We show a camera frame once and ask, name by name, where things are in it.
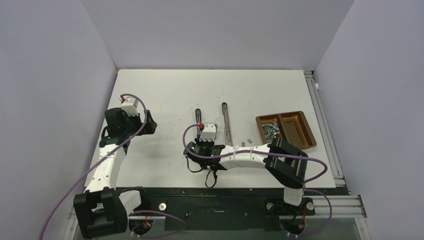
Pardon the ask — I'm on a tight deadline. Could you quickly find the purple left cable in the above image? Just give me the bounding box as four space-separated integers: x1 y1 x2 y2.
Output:
38 93 190 240

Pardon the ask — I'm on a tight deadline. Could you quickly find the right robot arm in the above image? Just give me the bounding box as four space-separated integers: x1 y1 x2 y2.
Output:
183 139 308 214

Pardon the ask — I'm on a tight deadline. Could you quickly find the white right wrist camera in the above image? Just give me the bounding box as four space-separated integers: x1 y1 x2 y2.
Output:
198 122 218 143

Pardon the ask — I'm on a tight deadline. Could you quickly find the pile of grey staples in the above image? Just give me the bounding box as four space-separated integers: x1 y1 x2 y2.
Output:
261 121 282 143

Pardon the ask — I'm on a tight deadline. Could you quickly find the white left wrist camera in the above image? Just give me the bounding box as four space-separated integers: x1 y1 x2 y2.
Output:
120 97 140 117

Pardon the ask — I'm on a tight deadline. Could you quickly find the blue stapler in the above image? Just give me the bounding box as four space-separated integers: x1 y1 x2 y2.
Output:
195 108 203 138

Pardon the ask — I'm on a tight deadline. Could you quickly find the aluminium frame rail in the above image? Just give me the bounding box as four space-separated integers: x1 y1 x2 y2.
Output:
67 70 369 221

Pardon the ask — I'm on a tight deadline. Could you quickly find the silver black stapler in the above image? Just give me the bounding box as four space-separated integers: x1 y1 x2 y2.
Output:
221 102 234 146

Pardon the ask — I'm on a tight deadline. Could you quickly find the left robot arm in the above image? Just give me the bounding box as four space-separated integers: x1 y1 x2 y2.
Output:
73 107 157 240

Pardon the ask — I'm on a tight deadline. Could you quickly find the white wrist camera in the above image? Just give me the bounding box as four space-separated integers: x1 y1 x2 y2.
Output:
120 97 140 117
198 122 218 143

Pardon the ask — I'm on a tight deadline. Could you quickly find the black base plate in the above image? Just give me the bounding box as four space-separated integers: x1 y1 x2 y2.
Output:
82 187 350 232

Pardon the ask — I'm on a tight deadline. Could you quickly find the brown plastic divided tray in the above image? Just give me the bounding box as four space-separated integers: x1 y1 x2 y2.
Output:
255 111 317 150

